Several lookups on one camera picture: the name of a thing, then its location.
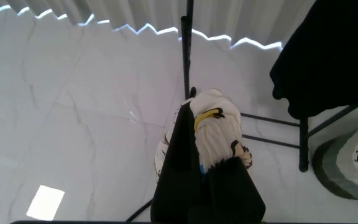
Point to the white laundry basket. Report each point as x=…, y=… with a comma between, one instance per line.
x=331, y=168

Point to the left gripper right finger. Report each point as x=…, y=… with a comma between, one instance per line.
x=232, y=193

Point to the white curtain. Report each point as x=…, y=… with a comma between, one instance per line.
x=228, y=15

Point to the cream printed garment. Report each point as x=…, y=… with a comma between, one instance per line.
x=219, y=137

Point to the black t-shirt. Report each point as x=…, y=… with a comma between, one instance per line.
x=328, y=56

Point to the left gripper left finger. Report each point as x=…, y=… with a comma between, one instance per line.
x=179, y=180

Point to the black clothes rack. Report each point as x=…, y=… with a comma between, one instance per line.
x=186, y=49

